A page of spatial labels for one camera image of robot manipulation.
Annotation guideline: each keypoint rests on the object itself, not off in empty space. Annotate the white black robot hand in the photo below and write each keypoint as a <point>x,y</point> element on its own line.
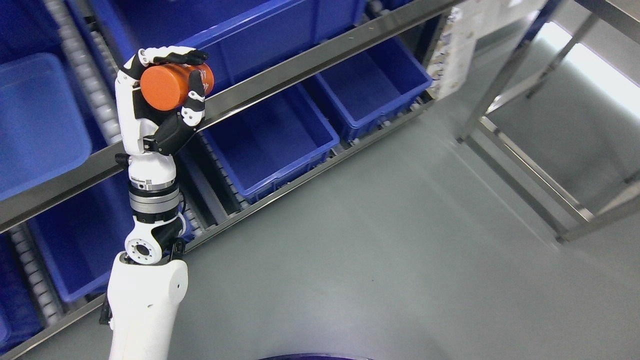
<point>152,137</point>

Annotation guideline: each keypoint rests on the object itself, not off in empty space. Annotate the orange cylindrical capacitor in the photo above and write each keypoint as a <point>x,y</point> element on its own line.
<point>165,86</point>

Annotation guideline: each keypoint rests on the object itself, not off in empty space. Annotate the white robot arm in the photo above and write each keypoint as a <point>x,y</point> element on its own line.
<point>149,278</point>

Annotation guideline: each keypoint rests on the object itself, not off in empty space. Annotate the steel flow rack shelf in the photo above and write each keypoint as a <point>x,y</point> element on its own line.
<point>101,165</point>

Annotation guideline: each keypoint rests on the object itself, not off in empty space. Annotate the blue bin upper middle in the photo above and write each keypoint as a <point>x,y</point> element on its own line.
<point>42,131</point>

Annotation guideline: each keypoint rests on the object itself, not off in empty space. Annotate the blue bin lower middle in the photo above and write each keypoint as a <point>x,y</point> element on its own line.
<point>80,237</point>

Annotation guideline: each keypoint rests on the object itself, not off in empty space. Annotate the blue bin lower centre-right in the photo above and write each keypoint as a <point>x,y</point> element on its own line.
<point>272,143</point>

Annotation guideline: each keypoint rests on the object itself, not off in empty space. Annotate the blue bin upper right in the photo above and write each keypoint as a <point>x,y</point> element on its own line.
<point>241,37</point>

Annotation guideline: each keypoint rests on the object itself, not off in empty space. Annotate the blue bin lower far right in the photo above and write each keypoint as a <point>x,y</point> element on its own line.
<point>362,92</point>

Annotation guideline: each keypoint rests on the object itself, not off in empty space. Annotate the white sign board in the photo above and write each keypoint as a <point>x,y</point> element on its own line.
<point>467,22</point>

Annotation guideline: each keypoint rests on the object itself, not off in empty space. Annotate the steel frame rack right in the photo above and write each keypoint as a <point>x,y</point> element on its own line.
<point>558,115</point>

